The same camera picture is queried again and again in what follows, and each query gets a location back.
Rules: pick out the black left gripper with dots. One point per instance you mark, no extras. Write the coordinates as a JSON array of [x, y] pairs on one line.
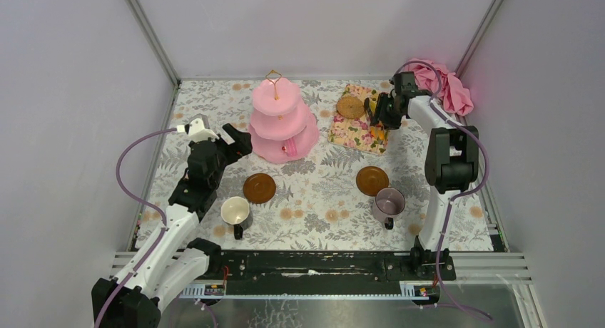
[[222, 146]]

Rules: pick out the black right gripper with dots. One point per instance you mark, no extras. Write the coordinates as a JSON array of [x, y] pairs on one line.
[[379, 114]]

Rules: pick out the yellow cake piece toy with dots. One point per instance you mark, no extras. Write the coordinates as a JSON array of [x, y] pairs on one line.
[[370, 108]]

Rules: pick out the pink cake slice toy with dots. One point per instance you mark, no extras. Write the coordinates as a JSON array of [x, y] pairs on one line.
[[290, 148]]

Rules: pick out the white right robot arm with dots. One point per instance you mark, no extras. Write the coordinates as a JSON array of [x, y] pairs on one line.
[[451, 163]]

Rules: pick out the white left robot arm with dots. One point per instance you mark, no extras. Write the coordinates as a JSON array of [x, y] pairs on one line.
[[139, 293]]

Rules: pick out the round woven brown coaster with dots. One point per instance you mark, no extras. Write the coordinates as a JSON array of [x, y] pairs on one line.
[[350, 107]]

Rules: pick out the floral rectangular serving tray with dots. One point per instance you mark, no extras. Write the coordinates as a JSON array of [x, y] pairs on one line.
[[357, 133]]

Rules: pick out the pink three-tier cake stand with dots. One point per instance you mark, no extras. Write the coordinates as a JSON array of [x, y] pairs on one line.
[[280, 113]]

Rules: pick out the brown saucer left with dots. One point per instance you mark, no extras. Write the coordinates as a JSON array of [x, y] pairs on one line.
[[259, 188]]

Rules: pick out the brown saucer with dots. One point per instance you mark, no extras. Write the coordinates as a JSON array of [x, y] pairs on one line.
[[259, 188], [371, 179]]

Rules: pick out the crumpled pink cloth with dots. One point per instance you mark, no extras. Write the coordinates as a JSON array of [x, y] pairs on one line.
[[433, 76]]

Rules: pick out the brown saucer right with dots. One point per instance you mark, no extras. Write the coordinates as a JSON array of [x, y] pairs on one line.
[[371, 179]]

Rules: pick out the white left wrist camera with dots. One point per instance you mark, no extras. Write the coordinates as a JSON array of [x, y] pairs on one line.
[[197, 131]]

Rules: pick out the cream mug black handle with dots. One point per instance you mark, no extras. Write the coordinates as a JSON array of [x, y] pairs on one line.
[[236, 212]]

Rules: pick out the mauve mug black handle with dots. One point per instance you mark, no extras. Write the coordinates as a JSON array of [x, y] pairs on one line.
[[388, 204]]

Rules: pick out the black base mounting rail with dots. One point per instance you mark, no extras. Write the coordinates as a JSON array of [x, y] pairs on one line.
[[262, 274]]

